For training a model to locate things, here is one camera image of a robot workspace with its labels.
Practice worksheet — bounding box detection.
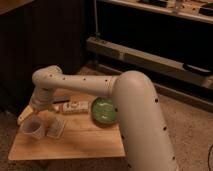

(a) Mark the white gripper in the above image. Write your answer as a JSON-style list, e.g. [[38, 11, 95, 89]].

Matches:
[[17, 87, 54, 125]]

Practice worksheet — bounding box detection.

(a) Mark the clear plastic packet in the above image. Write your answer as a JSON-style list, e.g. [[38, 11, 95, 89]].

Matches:
[[47, 119, 66, 139]]

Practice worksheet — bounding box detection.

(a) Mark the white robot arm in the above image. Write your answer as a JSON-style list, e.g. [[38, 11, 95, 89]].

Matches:
[[18, 65, 179, 171]]

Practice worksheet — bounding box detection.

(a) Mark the background shelf with items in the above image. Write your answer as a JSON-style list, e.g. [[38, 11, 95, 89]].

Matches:
[[100, 0, 213, 24]]

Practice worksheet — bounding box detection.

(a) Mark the wooden table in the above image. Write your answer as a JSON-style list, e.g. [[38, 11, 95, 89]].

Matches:
[[7, 93, 126, 168]]

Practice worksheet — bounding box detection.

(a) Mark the long metal bench rail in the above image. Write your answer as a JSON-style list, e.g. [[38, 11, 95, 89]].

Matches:
[[86, 37, 213, 112]]

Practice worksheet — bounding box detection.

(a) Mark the green ceramic bowl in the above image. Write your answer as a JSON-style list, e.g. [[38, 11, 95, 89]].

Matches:
[[91, 97, 116, 124]]

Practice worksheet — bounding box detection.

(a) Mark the white ceramic cup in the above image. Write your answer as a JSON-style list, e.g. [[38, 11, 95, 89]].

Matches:
[[20, 115, 45, 139]]

